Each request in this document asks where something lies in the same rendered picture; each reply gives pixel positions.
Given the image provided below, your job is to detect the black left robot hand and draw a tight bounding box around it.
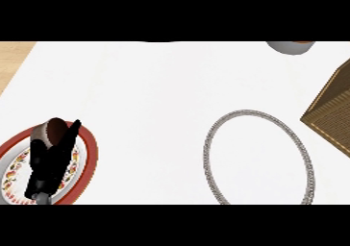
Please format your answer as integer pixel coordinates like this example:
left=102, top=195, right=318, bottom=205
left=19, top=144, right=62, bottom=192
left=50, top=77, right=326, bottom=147
left=22, top=118, right=83, bottom=200

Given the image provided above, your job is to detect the red-rimmed floral placemat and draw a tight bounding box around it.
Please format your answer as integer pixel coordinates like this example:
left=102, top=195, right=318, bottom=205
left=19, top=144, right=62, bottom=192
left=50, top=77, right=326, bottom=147
left=0, top=120, right=99, bottom=206

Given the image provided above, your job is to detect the brown wicker basket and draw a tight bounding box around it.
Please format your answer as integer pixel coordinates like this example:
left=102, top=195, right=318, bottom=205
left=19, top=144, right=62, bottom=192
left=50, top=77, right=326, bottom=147
left=297, top=53, right=350, bottom=163

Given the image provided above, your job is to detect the grey round bowl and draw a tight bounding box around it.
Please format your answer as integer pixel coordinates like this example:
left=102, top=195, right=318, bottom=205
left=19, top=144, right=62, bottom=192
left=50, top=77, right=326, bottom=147
left=263, top=40, right=317, bottom=56

